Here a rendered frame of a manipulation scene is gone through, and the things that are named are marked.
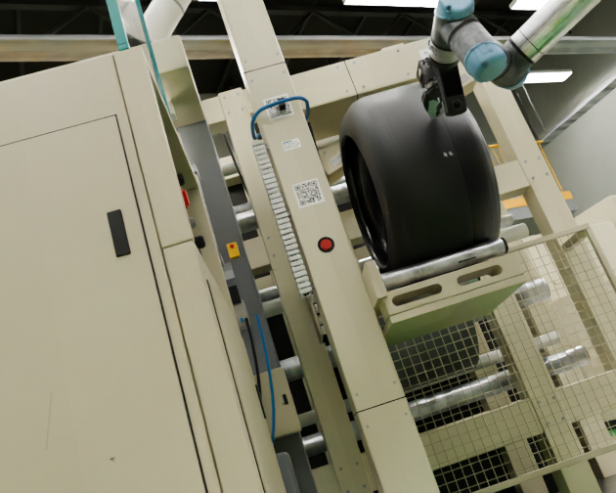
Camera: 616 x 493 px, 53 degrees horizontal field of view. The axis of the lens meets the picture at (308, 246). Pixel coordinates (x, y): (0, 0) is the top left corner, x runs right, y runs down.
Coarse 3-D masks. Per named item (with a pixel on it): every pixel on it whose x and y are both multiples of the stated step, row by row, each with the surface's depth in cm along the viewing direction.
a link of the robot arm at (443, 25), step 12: (444, 0) 123; (456, 0) 123; (468, 0) 122; (444, 12) 123; (456, 12) 122; (468, 12) 122; (444, 24) 125; (456, 24) 123; (432, 36) 131; (444, 36) 126; (444, 48) 131
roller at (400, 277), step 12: (492, 240) 158; (504, 240) 158; (456, 252) 157; (468, 252) 156; (480, 252) 156; (492, 252) 157; (504, 252) 158; (420, 264) 156; (432, 264) 155; (444, 264) 155; (456, 264) 156; (468, 264) 157; (384, 276) 155; (396, 276) 154; (408, 276) 155; (420, 276) 155; (432, 276) 157
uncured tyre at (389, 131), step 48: (384, 96) 166; (384, 144) 154; (432, 144) 152; (480, 144) 155; (384, 192) 154; (432, 192) 151; (480, 192) 153; (384, 240) 203; (432, 240) 155; (480, 240) 159
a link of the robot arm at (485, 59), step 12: (468, 24) 122; (480, 24) 123; (456, 36) 123; (468, 36) 121; (480, 36) 121; (456, 48) 124; (468, 48) 121; (480, 48) 120; (492, 48) 119; (504, 48) 125; (468, 60) 121; (480, 60) 119; (492, 60) 119; (504, 60) 120; (468, 72) 124; (480, 72) 121; (492, 72) 122; (504, 72) 128
